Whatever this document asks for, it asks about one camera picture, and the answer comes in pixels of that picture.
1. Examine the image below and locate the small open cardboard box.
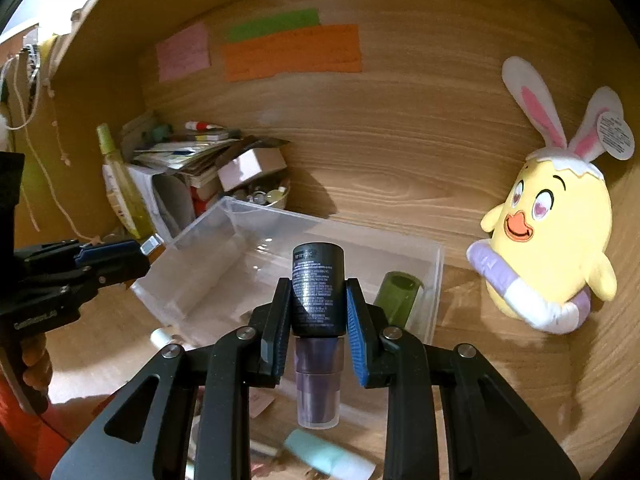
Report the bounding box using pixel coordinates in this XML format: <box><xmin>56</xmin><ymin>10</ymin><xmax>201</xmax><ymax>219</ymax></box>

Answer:
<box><xmin>216</xmin><ymin>146</ymin><xmax>289</xmax><ymax>192</ymax></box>

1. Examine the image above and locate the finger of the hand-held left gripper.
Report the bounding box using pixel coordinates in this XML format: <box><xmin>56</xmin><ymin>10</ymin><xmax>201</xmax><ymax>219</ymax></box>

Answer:
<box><xmin>19</xmin><ymin>255</ymin><xmax>152</xmax><ymax>307</ymax></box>
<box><xmin>14</xmin><ymin>239</ymin><xmax>147</xmax><ymax>272</ymax></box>

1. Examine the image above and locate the mint green tube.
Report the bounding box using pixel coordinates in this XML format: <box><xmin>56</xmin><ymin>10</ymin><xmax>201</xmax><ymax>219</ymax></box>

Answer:
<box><xmin>284</xmin><ymin>430</ymin><xmax>377</xmax><ymax>480</ymax></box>

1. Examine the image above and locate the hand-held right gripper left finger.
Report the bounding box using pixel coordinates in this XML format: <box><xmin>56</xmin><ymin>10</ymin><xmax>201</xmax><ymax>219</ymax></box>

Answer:
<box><xmin>50</xmin><ymin>277</ymin><xmax>296</xmax><ymax>480</ymax></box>

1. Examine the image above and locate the white string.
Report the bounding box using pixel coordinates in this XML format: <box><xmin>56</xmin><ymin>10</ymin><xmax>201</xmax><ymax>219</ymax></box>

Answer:
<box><xmin>2</xmin><ymin>55</ymin><xmax>96</xmax><ymax>241</ymax></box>

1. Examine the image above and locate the pile of papers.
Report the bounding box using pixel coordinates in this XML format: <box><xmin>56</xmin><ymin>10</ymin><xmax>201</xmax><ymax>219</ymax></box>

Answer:
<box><xmin>122</xmin><ymin>110</ymin><xmax>291</xmax><ymax>177</ymax></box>

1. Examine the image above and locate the red carton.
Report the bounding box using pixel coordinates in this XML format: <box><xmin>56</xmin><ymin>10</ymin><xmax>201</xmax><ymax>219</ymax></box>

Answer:
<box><xmin>192</xmin><ymin>185</ymin><xmax>222</xmax><ymax>217</ymax></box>

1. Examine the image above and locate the dark green bottle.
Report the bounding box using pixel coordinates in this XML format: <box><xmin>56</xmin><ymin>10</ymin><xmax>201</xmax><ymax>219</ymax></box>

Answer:
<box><xmin>374</xmin><ymin>271</ymin><xmax>425</xmax><ymax>333</ymax></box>

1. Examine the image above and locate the yellow chick bunny plush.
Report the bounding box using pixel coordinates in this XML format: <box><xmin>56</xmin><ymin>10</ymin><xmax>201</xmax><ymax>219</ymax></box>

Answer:
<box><xmin>467</xmin><ymin>56</ymin><xmax>636</xmax><ymax>335</ymax></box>

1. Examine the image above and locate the white bowl of trinkets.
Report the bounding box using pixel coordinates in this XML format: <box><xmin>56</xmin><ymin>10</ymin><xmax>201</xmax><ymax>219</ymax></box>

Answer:
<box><xmin>220</xmin><ymin>180</ymin><xmax>291</xmax><ymax>212</ymax></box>

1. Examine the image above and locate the pink sticky note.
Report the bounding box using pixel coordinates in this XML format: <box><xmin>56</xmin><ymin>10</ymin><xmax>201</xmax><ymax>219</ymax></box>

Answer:
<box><xmin>156</xmin><ymin>22</ymin><xmax>212</xmax><ymax>82</ymax></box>

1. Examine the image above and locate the yellow-green spray bottle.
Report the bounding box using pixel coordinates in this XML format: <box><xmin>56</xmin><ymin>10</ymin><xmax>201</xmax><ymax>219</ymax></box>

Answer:
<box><xmin>96</xmin><ymin>124</ymin><xmax>153</xmax><ymax>241</ymax></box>

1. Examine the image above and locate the clear plastic storage box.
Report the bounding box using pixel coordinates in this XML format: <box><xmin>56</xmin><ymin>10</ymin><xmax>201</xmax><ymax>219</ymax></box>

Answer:
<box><xmin>131</xmin><ymin>196</ymin><xmax>446</xmax><ymax>346</ymax></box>

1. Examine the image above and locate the person's left hand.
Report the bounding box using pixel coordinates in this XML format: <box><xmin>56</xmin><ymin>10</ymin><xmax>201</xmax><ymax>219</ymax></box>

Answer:
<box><xmin>20</xmin><ymin>332</ymin><xmax>54</xmax><ymax>414</ymax></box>

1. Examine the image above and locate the orange sticky note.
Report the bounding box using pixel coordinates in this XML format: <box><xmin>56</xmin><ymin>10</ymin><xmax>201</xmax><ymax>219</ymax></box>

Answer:
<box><xmin>220</xmin><ymin>24</ymin><xmax>362</xmax><ymax>82</ymax></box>

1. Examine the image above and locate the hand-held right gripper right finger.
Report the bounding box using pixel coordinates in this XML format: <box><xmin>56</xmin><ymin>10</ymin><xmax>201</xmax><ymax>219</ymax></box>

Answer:
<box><xmin>344</xmin><ymin>277</ymin><xmax>583</xmax><ymax>480</ymax></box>

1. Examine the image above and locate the grey pen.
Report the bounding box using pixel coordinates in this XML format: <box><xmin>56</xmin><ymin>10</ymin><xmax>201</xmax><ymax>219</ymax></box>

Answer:
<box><xmin>249</xmin><ymin>440</ymin><xmax>288</xmax><ymax>461</ymax></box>

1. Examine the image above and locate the green sticky note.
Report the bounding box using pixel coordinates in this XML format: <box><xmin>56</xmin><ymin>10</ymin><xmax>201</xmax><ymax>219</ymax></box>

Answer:
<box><xmin>225</xmin><ymin>8</ymin><xmax>321</xmax><ymax>43</ymax></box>

